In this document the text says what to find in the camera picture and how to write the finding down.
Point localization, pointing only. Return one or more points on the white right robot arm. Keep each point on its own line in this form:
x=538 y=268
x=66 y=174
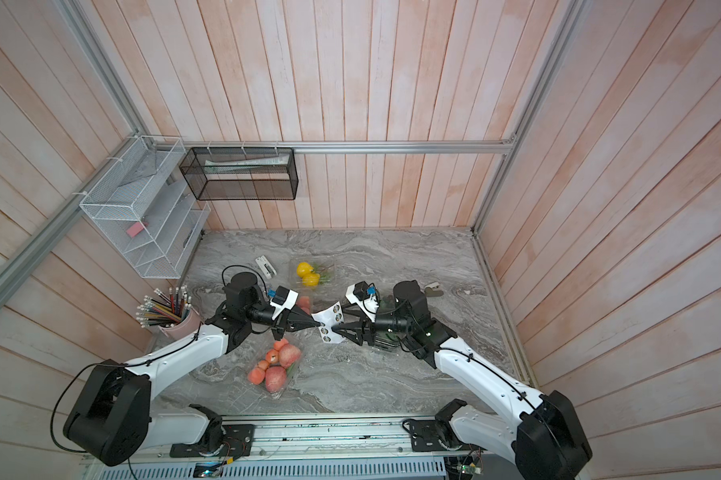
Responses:
x=539 y=433

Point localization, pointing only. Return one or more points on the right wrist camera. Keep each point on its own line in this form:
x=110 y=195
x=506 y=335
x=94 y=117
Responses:
x=364 y=297

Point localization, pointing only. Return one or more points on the yellow lemon lower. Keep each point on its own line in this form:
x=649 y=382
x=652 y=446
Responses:
x=312 y=280

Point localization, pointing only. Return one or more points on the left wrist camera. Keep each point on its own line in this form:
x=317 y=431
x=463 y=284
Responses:
x=283 y=299

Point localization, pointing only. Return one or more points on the yellow lemon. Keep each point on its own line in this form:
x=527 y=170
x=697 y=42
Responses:
x=312 y=280
x=304 y=269

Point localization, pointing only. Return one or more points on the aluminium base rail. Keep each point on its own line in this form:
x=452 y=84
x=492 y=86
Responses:
x=367 y=447

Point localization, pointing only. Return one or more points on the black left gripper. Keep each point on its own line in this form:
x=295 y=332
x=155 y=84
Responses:
x=293 y=317

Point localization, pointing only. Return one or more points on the clear box of apples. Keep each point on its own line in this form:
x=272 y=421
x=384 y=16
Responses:
x=275 y=367

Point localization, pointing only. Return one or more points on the pink cup of pencils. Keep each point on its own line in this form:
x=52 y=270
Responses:
x=171 y=311

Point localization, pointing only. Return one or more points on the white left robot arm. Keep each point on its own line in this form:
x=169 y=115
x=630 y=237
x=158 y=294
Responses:
x=112 y=420

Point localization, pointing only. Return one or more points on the pink eraser on shelf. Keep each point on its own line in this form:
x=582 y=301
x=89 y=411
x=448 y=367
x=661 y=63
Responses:
x=135 y=229

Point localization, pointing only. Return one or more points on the black mesh wall basket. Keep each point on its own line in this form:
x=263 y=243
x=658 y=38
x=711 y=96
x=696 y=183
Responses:
x=241 y=173

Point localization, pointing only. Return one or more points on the small brown white object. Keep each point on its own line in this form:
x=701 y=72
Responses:
x=433 y=290

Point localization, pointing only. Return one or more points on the clear box of lemons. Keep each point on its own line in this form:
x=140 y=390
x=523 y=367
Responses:
x=321 y=265

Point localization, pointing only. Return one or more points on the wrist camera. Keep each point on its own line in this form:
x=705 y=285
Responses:
x=283 y=299
x=364 y=297

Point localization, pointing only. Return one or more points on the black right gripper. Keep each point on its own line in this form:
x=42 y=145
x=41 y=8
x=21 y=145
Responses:
x=363 y=331

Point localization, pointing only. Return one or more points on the white mesh wall shelf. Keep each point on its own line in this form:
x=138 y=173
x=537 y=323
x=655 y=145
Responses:
x=139 y=185

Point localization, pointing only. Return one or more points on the yellow lemon upper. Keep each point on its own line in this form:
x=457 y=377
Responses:
x=304 y=269

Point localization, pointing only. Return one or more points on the clear box of tomatoes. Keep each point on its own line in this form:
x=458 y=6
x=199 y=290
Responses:
x=304 y=304

